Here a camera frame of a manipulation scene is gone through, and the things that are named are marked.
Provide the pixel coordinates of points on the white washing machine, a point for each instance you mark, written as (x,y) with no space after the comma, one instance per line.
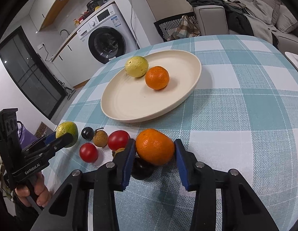
(106,35)

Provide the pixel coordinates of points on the dark plum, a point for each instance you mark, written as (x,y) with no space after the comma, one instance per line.
(87,133)
(142,169)

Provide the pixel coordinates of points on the person's left hand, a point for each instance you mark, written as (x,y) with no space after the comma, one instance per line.
(40,190)

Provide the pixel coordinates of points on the orange tangerine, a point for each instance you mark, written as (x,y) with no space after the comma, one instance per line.
(154,147)

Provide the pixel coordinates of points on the red tomato front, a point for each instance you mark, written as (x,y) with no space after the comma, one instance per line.
(88,152)

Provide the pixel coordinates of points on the red tomato back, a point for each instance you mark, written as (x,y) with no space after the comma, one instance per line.
(118,139)

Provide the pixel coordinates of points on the orange in plate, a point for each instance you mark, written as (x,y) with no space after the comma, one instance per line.
(157,78)

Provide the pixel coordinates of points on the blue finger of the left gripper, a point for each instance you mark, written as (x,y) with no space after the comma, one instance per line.
(50,138)
(58,143)

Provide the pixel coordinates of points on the teal checkered tablecloth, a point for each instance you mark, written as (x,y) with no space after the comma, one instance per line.
(243,114)

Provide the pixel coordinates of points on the grey sofa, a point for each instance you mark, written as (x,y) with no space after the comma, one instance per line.
(263,15)

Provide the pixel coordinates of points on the white kitchen cabinet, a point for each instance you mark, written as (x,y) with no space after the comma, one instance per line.
(71,62)

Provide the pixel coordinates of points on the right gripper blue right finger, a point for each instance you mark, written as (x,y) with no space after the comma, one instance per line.
(241,207)

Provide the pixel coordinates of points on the black patterned chair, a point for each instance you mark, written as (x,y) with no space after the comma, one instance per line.
(165,27)

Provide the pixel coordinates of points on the large yellow guava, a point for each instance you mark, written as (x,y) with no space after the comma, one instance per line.
(68,127)

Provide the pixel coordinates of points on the brown pear with stem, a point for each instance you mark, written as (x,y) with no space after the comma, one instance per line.
(100,138)

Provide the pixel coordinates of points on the red tomato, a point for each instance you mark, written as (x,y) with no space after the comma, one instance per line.
(88,152)
(118,139)

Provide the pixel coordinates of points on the black glass door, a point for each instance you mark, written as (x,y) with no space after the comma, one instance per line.
(30,73)

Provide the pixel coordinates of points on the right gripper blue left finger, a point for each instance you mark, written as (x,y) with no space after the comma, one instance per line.
(68,208)

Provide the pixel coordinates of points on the black clothes on sofa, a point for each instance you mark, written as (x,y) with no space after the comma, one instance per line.
(217,17)

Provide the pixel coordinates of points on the plaid cloth on chair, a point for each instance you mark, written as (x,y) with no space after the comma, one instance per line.
(186,29)

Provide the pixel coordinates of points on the small yellow guava in plate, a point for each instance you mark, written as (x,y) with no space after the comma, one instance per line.
(136,66)

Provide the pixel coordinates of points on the yellow bottle on counter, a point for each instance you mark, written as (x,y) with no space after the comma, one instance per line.
(76,22)

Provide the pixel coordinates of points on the grey cushion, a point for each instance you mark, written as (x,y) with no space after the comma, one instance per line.
(286,21)

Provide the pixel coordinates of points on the cream oval plate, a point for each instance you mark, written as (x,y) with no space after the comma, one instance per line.
(130,100)

